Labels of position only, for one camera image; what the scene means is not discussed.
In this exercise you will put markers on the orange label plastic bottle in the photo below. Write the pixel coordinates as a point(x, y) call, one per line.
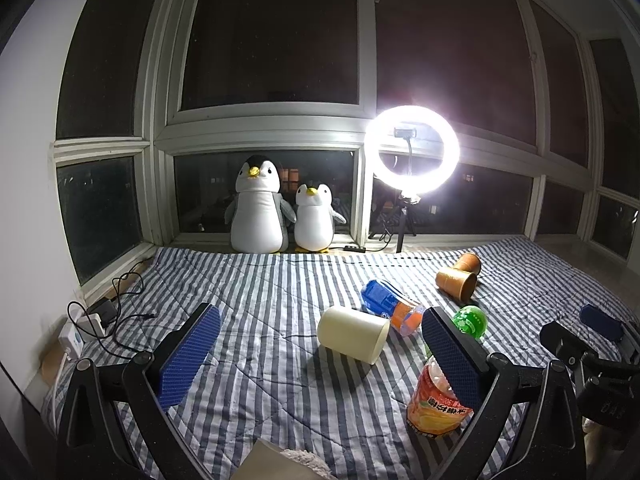
point(434, 402)

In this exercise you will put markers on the cream cup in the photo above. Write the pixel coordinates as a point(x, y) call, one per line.
point(352, 334)

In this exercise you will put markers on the white window frame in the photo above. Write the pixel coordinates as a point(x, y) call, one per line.
point(260, 130)

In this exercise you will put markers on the small penguin plush toy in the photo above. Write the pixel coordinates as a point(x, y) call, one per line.
point(314, 220)

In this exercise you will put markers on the beige board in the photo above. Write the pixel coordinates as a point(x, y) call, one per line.
point(262, 462)

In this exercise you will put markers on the phone clamp on gooseneck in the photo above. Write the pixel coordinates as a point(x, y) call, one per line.
point(406, 132)

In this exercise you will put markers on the green plastic bottle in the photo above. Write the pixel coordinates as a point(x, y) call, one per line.
point(470, 321)

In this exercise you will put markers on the white power strip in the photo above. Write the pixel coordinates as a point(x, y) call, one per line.
point(69, 342)

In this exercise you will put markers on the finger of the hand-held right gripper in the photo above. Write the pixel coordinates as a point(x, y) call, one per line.
point(562, 337)
point(600, 321)

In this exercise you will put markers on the brown paper cup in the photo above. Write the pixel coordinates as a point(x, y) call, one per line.
point(468, 262)
point(455, 282)

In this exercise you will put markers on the blue and orange plastic bottle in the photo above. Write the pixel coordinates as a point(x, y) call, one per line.
point(392, 305)

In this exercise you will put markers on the white power adapter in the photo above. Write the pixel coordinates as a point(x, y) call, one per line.
point(92, 324)

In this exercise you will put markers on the large penguin plush toy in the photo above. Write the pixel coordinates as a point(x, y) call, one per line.
point(256, 210)

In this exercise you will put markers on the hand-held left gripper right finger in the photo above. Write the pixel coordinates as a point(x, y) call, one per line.
point(450, 352)

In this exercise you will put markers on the black charger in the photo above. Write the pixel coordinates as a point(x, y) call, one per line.
point(102, 310)

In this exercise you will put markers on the white fluffy cloth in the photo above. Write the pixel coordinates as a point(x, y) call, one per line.
point(305, 465)

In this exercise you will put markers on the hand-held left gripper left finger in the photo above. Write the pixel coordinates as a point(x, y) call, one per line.
point(189, 355)

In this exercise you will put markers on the striped blanket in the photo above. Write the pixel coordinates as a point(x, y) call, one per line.
point(280, 385)

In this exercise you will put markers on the black tripod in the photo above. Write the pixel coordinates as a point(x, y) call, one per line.
point(404, 220)

